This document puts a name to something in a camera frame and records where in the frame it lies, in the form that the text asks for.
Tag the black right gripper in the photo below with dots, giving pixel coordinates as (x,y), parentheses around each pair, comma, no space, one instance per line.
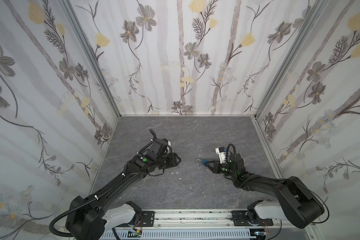
(215,166)

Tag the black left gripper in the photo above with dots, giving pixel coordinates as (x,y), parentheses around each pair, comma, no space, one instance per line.
(170,160)

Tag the blue padlock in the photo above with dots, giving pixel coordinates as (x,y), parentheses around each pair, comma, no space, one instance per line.
(201,162)

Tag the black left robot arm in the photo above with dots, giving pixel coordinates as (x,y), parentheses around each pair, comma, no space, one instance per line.
(86,216)

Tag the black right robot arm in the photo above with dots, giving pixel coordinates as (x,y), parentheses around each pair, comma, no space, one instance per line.
(295,202)

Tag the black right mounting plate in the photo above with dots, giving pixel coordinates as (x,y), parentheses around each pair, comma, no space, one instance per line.
(239,218)

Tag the black mounting plate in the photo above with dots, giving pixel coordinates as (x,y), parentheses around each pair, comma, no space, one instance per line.
(239,218)
(147,219)

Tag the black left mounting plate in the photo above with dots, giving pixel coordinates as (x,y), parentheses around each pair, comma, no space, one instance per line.
(147,219)

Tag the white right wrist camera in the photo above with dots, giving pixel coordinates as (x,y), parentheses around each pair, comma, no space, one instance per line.
(221,152)

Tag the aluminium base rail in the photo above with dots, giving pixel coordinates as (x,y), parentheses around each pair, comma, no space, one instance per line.
(127,217)

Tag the white slotted cable duct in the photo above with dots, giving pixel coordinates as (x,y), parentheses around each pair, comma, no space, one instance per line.
(179,234)

